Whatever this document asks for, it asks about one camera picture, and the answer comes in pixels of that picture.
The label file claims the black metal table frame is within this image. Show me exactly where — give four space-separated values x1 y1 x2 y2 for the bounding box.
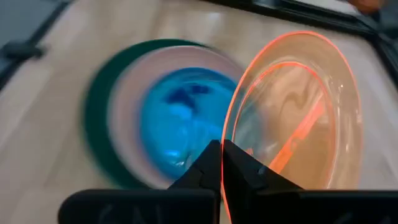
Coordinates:
0 0 398 91

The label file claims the clear orange plastic plate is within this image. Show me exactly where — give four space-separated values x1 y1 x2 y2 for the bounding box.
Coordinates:
221 30 365 223

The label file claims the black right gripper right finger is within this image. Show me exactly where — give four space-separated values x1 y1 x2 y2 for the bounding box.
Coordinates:
221 139 398 224

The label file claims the clear teal plastic plate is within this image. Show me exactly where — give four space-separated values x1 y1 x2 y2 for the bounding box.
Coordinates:
138 67 244 182

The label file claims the pale pink plastic plate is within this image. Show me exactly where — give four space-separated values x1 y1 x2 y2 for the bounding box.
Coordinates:
106 45 247 189

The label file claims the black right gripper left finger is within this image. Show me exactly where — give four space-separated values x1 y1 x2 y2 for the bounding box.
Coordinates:
57 139 223 224

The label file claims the large green bowl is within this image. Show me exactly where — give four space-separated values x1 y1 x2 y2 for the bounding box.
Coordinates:
81 38 212 190

